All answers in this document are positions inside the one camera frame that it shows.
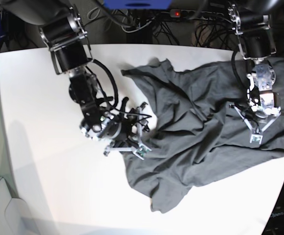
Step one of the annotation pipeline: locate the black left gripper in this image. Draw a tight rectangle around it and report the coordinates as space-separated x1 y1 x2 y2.
244 107 279 125

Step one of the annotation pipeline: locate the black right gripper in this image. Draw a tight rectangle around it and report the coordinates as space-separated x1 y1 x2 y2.
107 115 142 147

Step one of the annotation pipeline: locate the dark grey t-shirt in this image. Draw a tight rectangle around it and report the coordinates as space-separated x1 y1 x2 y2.
122 58 284 213

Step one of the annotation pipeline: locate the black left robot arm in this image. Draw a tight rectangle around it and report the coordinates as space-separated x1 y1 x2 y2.
228 0 281 122

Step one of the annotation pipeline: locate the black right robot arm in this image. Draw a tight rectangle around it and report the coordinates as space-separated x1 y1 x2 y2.
0 0 142 149

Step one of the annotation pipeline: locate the black power strip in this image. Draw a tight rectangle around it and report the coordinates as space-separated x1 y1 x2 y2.
169 9 227 20

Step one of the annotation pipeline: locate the blue box overhead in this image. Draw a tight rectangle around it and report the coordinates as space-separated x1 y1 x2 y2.
104 0 172 9

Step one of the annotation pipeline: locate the grey bin corner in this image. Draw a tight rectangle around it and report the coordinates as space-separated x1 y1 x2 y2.
0 178 30 235

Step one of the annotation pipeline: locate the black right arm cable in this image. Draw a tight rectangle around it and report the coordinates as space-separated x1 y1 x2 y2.
85 58 152 120

